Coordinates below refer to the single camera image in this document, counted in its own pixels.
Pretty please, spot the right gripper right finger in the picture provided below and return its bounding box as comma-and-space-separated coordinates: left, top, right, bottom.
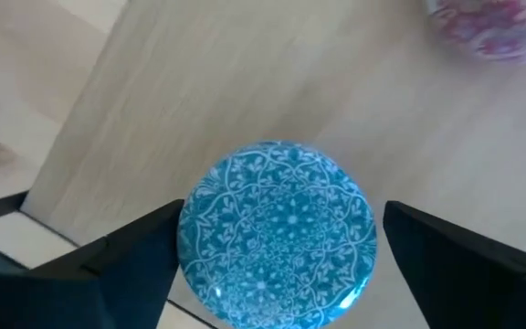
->
383, 200, 526, 329

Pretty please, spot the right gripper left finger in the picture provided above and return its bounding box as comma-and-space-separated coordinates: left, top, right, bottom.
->
0, 199, 185, 329

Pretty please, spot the blue patterned round coaster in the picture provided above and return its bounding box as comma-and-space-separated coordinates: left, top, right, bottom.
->
176, 139, 378, 329

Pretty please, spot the pink patterned round coaster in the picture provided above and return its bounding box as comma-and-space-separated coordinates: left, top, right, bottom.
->
425, 0, 526, 64

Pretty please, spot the black frame wooden shelf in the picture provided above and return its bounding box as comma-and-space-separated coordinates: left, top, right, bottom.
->
0, 0, 526, 329

